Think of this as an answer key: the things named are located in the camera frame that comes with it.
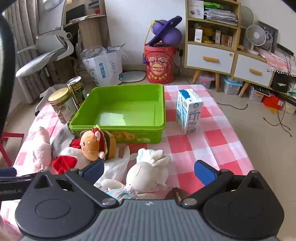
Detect white shopping bag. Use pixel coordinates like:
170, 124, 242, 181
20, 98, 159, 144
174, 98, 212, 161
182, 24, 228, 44
80, 43, 127, 87

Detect pale pink plush toy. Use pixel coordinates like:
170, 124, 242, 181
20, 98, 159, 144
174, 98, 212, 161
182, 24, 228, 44
31, 126, 52, 172

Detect gold lid cookie jar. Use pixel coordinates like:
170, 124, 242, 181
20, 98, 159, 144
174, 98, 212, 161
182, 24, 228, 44
48, 88, 79, 124

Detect pink checkered tablecloth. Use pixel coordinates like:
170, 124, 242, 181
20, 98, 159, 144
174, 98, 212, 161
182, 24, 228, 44
0, 85, 255, 241

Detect blue white milk carton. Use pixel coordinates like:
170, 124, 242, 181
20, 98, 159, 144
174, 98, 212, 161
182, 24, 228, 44
176, 89, 204, 135

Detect blue lid storage box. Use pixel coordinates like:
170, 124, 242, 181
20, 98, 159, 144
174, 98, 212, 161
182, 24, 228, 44
223, 75, 243, 95

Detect white product box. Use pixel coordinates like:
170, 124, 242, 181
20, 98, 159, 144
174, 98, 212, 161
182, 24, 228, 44
188, 0, 204, 19

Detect wooden desk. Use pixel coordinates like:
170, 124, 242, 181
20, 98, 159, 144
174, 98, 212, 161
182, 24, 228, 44
65, 0, 111, 54

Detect red cardboard box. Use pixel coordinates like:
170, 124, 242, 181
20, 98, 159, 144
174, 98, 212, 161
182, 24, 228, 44
262, 94, 285, 110

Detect small white fan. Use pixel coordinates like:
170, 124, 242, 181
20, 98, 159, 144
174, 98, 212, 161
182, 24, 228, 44
245, 24, 266, 55

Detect burger plush toy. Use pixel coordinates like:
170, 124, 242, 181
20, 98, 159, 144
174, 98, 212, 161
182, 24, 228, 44
79, 125, 117, 161

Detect brown chocolate packet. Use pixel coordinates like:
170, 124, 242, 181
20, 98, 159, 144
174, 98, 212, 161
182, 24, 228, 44
165, 187, 188, 200

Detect black box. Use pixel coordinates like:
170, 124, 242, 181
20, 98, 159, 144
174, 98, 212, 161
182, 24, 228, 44
270, 74, 293, 93

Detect purple jump ball toy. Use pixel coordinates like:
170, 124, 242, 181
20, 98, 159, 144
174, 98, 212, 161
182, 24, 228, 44
148, 16, 183, 47

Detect tall wooden shelf cabinet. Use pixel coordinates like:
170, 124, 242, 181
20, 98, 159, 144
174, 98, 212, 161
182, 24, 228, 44
184, 0, 241, 92

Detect brown small boxes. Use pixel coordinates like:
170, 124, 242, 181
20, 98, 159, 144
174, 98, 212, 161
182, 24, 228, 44
215, 30, 233, 46

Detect white flat scale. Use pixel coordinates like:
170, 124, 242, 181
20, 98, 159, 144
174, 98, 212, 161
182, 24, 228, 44
122, 70, 147, 83

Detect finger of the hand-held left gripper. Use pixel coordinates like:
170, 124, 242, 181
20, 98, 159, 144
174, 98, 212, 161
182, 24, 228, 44
0, 168, 17, 178

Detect black yellow drink can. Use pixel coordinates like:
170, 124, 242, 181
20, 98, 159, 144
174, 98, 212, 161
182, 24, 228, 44
67, 76, 88, 109

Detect red printed bucket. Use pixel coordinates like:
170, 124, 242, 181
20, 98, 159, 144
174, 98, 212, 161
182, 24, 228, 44
144, 44, 177, 84

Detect yellow skipping rope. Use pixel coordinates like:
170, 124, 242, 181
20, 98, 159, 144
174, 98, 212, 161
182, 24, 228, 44
142, 20, 155, 65

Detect white office chair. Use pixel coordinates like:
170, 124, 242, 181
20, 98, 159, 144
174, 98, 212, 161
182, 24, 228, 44
16, 0, 75, 81

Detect dark picture frame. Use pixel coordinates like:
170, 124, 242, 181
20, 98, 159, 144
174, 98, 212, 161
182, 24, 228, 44
257, 20, 279, 54

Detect clear storage box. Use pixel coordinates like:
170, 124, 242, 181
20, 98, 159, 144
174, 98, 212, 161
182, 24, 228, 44
248, 86, 265, 102

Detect pink lace cloth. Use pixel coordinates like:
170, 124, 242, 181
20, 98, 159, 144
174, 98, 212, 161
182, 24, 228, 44
261, 50, 296, 76

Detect white rabbit plush toy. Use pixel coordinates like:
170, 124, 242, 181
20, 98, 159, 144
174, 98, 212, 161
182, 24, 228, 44
100, 148, 171, 200

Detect yellow toy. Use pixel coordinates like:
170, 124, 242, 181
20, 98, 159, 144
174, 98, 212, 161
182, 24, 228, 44
202, 27, 214, 44

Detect black power strip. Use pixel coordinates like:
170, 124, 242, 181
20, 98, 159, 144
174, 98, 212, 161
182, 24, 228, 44
276, 43, 296, 56

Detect stack of papers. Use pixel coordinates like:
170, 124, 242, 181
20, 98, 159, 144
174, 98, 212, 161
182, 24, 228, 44
204, 8, 238, 26

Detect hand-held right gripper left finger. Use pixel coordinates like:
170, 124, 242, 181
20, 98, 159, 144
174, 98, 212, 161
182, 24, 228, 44
28, 159, 121, 208

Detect green plastic box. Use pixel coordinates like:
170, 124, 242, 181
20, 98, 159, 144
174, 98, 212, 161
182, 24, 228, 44
69, 84, 166, 144

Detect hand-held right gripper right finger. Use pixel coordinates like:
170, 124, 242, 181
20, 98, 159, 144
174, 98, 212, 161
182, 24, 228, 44
180, 159, 274, 208

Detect grey fluffy cloth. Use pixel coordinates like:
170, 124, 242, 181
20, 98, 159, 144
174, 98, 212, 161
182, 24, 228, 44
50, 126, 74, 158

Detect red metal frame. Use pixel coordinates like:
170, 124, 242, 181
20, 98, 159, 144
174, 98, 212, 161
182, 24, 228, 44
0, 132, 25, 168

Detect low wooden drawer cabinet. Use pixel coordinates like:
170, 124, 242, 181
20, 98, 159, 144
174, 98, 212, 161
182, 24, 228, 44
233, 50, 275, 97

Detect white cloth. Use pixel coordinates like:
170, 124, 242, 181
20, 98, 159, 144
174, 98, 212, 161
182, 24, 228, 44
94, 146, 130, 189

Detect orange-faced plush doll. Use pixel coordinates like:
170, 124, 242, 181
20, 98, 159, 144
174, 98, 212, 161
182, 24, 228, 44
53, 138, 93, 175

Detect black curved bar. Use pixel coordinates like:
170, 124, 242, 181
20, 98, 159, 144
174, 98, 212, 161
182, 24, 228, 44
0, 11, 16, 136

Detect beige curtain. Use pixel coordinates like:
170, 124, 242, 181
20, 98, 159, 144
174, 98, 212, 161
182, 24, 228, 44
5, 0, 40, 103

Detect black floor cable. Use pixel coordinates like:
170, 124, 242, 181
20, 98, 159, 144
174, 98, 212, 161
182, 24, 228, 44
264, 102, 292, 138

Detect pink lid storage box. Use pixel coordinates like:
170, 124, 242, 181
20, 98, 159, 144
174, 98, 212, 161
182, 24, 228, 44
198, 73, 215, 89

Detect green packet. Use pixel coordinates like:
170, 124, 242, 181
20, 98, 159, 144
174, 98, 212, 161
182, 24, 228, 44
203, 2, 224, 10

